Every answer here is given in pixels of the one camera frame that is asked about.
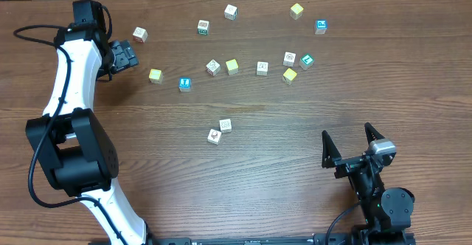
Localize green sided block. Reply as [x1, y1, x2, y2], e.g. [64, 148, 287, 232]
[197, 20, 209, 35]

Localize blue top block right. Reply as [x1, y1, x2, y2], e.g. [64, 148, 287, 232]
[314, 19, 327, 35]

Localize acorn wooden block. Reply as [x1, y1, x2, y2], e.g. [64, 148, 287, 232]
[207, 129, 222, 145]

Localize yellow top block centre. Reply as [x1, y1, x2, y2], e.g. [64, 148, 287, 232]
[226, 59, 239, 75]

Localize white block red sides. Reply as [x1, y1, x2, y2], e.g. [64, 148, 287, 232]
[206, 59, 221, 77]

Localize yellow framed block left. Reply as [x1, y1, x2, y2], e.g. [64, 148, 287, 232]
[148, 69, 163, 84]

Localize yellow block top right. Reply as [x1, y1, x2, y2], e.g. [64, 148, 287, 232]
[289, 3, 304, 20]

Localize white block top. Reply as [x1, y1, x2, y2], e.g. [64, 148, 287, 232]
[224, 4, 237, 21]

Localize blue block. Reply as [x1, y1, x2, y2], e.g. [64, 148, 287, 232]
[314, 19, 327, 35]
[219, 119, 232, 133]
[178, 77, 192, 92]

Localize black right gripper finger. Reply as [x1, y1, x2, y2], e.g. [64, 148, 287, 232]
[364, 122, 385, 145]
[322, 131, 341, 168]

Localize green top block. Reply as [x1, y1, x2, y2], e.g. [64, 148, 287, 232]
[299, 53, 315, 70]

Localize yellow block lower right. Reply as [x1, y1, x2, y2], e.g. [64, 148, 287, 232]
[282, 68, 297, 85]

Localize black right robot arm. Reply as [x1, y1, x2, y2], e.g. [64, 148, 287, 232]
[313, 122, 416, 244]

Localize white block right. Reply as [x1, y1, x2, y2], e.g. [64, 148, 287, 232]
[282, 52, 296, 67]

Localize white block red side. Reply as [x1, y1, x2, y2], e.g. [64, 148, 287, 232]
[133, 27, 148, 43]

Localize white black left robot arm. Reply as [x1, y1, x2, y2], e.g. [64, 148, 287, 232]
[25, 0, 155, 244]

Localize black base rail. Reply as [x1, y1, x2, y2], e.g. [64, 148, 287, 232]
[88, 233, 417, 245]

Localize white block centre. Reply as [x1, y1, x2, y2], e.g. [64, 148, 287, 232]
[256, 61, 268, 76]

